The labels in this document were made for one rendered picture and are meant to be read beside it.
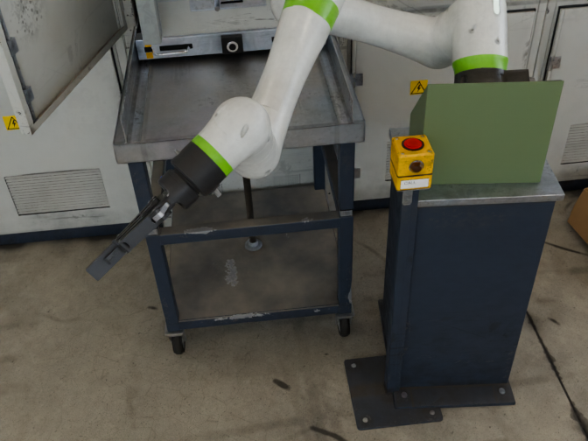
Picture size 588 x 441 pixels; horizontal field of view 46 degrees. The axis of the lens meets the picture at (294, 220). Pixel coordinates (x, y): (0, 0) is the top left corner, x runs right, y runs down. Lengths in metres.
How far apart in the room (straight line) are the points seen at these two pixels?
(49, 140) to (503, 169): 1.56
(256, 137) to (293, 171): 1.38
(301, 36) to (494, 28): 0.49
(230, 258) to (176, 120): 0.70
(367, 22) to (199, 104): 0.48
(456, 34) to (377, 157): 0.99
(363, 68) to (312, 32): 0.96
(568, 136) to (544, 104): 1.22
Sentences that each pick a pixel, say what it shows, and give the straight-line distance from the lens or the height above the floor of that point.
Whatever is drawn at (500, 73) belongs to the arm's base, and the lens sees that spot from 1.69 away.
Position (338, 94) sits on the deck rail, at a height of 0.85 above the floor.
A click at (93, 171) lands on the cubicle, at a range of 2.60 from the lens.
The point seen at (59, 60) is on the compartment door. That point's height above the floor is 0.92.
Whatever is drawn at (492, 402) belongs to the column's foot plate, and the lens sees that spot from 2.19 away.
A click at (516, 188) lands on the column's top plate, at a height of 0.75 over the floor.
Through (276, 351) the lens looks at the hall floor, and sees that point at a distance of 2.27.
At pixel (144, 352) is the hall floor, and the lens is 2.34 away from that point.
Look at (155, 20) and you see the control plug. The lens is 1.90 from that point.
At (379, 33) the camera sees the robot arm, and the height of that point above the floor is 1.02.
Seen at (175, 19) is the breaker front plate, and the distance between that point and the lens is 2.01.
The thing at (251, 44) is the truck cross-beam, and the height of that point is 0.89.
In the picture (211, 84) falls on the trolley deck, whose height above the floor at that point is 0.85.
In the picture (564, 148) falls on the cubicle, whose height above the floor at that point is 0.22.
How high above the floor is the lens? 1.76
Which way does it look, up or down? 40 degrees down
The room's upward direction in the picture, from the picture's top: 3 degrees counter-clockwise
